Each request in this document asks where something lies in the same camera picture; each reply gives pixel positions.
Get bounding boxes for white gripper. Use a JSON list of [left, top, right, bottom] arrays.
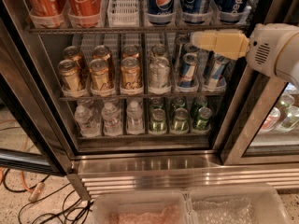
[[190, 23, 299, 77]]

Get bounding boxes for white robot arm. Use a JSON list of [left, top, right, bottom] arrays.
[[191, 23, 299, 88]]

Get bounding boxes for front right red bull can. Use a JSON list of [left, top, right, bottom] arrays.
[[204, 53, 230, 89]]

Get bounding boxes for red bull can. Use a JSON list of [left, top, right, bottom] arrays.
[[178, 53, 199, 88], [182, 43, 199, 55], [204, 53, 230, 89]]

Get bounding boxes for rear left red bull can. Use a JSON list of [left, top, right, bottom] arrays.
[[182, 43, 199, 55]]

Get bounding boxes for front left red bull can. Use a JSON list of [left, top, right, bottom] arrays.
[[178, 53, 199, 88]]

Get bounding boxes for rear right green can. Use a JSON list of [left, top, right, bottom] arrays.
[[191, 96, 207, 113]]

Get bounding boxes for green can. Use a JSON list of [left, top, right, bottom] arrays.
[[149, 108, 166, 134], [171, 97, 186, 109], [192, 106, 212, 131], [149, 97, 164, 111], [171, 108, 189, 133], [191, 96, 207, 113]]

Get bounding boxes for rear silver can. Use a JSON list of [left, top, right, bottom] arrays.
[[151, 44, 167, 58]]

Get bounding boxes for silver can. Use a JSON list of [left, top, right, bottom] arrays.
[[149, 57, 170, 89], [151, 44, 167, 58]]

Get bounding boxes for front right green can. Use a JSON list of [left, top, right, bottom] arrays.
[[192, 106, 212, 131]]

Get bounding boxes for front silver can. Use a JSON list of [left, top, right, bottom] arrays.
[[149, 57, 170, 89]]

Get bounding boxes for rear middle green can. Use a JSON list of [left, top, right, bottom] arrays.
[[171, 97, 186, 109]]

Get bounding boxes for front middle green can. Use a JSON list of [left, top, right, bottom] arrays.
[[171, 108, 189, 133]]

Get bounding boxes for rear left green can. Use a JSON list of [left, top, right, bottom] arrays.
[[149, 97, 164, 111]]

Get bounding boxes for gold can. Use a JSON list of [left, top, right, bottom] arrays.
[[58, 59, 84, 91], [121, 45, 140, 59], [64, 46, 88, 78], [89, 58, 113, 91], [93, 45, 115, 77], [121, 57, 142, 90]]

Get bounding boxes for front left green can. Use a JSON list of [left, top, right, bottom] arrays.
[[149, 108, 166, 134]]

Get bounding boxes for empty white plastic can tray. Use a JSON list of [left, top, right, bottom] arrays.
[[107, 0, 139, 27]]

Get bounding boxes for stainless steel display fridge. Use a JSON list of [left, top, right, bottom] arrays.
[[0, 0, 299, 201]]

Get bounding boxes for right red coca-cola can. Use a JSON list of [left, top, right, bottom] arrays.
[[69, 0, 102, 28]]

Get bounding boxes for red coca-cola can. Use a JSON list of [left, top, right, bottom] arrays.
[[69, 0, 102, 28], [29, 0, 66, 28]]

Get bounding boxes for rear left gold can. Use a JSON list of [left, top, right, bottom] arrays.
[[64, 46, 88, 78]]

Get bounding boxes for front left gold can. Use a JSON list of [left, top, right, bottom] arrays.
[[58, 59, 84, 91]]

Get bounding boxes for left red coca-cola can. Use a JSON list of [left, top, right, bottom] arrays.
[[29, 0, 66, 28]]

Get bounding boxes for open fridge glass door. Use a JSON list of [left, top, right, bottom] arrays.
[[0, 21, 71, 175]]

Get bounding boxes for cans behind right glass door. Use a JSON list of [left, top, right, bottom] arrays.
[[260, 92, 299, 133]]

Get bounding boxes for right water bottle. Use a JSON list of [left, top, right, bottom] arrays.
[[126, 100, 144, 134]]

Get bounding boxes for water bottle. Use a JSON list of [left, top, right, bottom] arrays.
[[126, 100, 144, 134], [75, 105, 101, 138], [101, 102, 122, 136]]

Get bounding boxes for middle water bottle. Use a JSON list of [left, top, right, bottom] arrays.
[[101, 102, 122, 136]]

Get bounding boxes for right clear plastic bin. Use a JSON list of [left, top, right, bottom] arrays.
[[187, 185, 291, 224]]

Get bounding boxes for clear plastic bin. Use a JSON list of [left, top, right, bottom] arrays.
[[93, 190, 190, 224], [187, 185, 291, 224]]

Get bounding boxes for left water bottle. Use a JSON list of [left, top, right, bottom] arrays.
[[75, 105, 101, 138]]

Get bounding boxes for left clear plastic bin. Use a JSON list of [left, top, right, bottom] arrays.
[[93, 190, 190, 224]]

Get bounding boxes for black floor cables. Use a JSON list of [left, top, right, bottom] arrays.
[[2, 167, 95, 224]]

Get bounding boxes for orange extension cord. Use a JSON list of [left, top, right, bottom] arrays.
[[0, 119, 36, 194]]

